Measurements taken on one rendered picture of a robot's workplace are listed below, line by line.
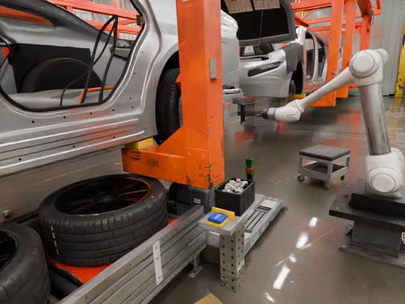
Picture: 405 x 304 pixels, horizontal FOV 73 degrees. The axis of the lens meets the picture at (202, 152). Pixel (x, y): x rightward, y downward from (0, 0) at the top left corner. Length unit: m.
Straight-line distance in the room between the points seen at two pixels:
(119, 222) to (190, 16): 1.01
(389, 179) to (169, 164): 1.15
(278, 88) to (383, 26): 10.67
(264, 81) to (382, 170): 3.03
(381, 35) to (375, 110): 13.18
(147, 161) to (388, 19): 13.86
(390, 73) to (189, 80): 13.62
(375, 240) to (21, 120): 2.00
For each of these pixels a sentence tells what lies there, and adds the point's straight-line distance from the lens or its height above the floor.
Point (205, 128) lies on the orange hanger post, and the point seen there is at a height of 0.85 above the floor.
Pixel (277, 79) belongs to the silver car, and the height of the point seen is 1.02.
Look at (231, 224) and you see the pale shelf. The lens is 1.30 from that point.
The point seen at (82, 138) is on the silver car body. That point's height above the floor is 0.83.
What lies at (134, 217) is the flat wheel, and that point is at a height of 0.48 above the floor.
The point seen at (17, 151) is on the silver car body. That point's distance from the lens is 1.36.
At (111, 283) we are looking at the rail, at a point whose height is 0.35.
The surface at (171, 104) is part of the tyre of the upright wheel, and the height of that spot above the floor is 0.94.
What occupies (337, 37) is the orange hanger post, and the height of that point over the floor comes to 1.66.
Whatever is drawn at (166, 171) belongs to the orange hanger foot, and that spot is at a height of 0.58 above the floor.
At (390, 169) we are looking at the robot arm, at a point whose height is 0.61.
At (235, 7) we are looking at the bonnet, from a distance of 5.38.
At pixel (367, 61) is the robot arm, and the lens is 1.61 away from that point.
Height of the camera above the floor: 1.10
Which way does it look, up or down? 15 degrees down
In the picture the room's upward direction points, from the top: 2 degrees counter-clockwise
